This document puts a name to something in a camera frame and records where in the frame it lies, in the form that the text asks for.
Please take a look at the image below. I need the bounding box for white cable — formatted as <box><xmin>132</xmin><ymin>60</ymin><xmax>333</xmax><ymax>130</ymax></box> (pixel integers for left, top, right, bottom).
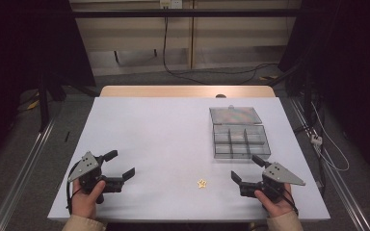
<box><xmin>310</xmin><ymin>101</ymin><xmax>351</xmax><ymax>172</ymax></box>

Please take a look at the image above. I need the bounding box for black metal stand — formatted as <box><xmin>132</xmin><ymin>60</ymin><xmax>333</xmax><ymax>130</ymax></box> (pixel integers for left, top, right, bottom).
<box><xmin>37</xmin><ymin>73</ymin><xmax>51</xmax><ymax>133</ymax></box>

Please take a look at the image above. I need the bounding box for black horizontal bar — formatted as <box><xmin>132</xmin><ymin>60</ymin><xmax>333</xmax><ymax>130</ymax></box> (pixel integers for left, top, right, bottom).
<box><xmin>71</xmin><ymin>9</ymin><xmax>303</xmax><ymax>18</ymax></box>

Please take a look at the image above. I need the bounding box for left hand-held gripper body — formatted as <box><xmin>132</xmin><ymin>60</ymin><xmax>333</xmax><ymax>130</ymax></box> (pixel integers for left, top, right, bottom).
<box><xmin>66</xmin><ymin>151</ymin><xmax>124</xmax><ymax>205</ymax></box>

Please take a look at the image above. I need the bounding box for hand-held gripper black cable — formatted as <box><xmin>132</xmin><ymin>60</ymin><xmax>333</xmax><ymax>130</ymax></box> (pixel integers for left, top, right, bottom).
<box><xmin>66</xmin><ymin>162</ymin><xmax>83</xmax><ymax>211</ymax></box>
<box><xmin>282</xmin><ymin>188</ymin><xmax>300</xmax><ymax>217</ymax></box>

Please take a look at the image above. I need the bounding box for black curtain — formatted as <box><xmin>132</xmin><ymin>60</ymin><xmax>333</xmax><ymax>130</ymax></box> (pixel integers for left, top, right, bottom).
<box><xmin>0</xmin><ymin>0</ymin><xmax>96</xmax><ymax>167</ymax></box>
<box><xmin>277</xmin><ymin>0</ymin><xmax>370</xmax><ymax>185</ymax></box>

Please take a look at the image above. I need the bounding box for long black hanging cable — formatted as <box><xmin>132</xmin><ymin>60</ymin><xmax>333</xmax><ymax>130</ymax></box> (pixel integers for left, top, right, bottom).
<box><xmin>162</xmin><ymin>15</ymin><xmax>280</xmax><ymax>86</ymax></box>

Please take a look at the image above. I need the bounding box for person's right hand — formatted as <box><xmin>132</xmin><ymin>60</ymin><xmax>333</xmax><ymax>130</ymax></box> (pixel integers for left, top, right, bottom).
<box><xmin>254</xmin><ymin>184</ymin><xmax>299</xmax><ymax>218</ymax></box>

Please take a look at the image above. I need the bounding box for right hand-held gripper black cable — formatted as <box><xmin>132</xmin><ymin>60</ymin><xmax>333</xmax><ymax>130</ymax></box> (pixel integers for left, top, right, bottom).
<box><xmin>282</xmin><ymin>188</ymin><xmax>300</xmax><ymax>217</ymax></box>

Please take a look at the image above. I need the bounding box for left hand-held gripper black cable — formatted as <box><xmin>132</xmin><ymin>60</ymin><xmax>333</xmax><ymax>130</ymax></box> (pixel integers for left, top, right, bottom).
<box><xmin>66</xmin><ymin>162</ymin><xmax>83</xmax><ymax>211</ymax></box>

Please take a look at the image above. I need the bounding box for white wall outlet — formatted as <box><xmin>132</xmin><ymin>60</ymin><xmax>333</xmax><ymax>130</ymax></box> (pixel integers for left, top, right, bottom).
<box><xmin>159</xmin><ymin>0</ymin><xmax>183</xmax><ymax>10</ymax></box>

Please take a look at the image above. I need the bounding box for person's left hand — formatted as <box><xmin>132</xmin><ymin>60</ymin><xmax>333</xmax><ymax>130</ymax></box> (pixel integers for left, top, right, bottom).
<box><xmin>71</xmin><ymin>179</ymin><xmax>107</xmax><ymax>219</ymax></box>

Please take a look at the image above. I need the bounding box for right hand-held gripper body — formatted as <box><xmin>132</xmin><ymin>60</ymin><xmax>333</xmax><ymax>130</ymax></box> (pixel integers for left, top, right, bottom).
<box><xmin>239</xmin><ymin>162</ymin><xmax>306</xmax><ymax>204</ymax></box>

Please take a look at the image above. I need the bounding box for clear plastic compartment box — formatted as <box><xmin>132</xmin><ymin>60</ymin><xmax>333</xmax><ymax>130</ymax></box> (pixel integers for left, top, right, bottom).
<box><xmin>208</xmin><ymin>105</ymin><xmax>272</xmax><ymax>161</ymax></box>

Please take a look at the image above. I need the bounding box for aluminium floor rail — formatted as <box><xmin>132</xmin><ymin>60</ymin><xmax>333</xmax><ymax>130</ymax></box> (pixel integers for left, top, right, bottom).
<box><xmin>288</xmin><ymin>95</ymin><xmax>370</xmax><ymax>231</ymax></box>
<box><xmin>0</xmin><ymin>116</ymin><xmax>61</xmax><ymax>231</ymax></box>

